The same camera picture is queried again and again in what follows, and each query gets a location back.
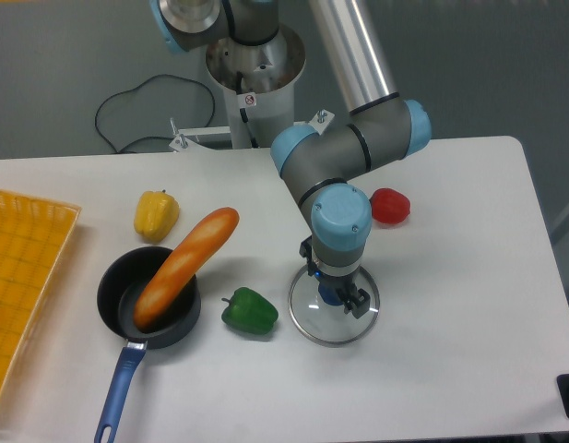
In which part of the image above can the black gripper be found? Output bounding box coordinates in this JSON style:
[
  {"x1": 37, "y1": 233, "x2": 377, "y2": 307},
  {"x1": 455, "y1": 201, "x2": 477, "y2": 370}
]
[{"x1": 299, "y1": 236, "x2": 370, "y2": 318}]

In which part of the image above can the glass pot lid blue knob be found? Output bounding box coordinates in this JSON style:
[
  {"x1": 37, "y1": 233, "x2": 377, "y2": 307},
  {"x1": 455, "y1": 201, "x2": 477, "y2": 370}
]
[{"x1": 289, "y1": 265, "x2": 380, "y2": 346}]

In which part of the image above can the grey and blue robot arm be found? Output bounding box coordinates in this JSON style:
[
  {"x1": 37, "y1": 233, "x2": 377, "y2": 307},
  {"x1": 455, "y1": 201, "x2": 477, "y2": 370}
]
[{"x1": 150, "y1": 1, "x2": 432, "y2": 317}]

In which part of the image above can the red bell pepper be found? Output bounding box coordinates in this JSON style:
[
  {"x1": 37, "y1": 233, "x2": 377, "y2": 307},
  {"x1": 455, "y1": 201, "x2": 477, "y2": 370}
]
[{"x1": 370, "y1": 188, "x2": 410, "y2": 225}]

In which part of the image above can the green bell pepper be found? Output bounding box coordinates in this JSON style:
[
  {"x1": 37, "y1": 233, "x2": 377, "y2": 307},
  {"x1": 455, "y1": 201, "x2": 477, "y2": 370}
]
[{"x1": 221, "y1": 287, "x2": 279, "y2": 335}]

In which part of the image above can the orange baguette bread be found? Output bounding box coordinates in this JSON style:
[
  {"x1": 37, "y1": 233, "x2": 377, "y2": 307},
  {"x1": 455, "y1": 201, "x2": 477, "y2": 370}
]
[{"x1": 133, "y1": 207, "x2": 240, "y2": 332}]

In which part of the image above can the yellow bell pepper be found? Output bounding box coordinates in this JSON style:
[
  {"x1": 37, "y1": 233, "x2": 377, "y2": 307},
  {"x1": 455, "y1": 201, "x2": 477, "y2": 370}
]
[{"x1": 133, "y1": 190, "x2": 180, "y2": 243}]

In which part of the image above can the yellow plastic basket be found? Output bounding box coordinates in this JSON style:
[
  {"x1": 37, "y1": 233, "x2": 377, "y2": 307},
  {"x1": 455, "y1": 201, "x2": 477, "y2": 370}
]
[{"x1": 0, "y1": 189, "x2": 81, "y2": 401}]

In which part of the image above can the black saucepan blue handle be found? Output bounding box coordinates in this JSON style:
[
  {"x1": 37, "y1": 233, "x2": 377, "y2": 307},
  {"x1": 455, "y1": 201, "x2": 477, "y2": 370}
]
[{"x1": 94, "y1": 246, "x2": 201, "y2": 442}]

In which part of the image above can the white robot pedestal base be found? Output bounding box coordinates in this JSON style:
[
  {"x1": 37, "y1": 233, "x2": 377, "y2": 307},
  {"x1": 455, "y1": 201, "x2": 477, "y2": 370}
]
[{"x1": 170, "y1": 24, "x2": 306, "y2": 151}]

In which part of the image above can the black floor cable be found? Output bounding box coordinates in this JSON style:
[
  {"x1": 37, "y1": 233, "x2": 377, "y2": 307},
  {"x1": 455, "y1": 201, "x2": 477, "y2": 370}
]
[{"x1": 94, "y1": 73, "x2": 217, "y2": 154}]

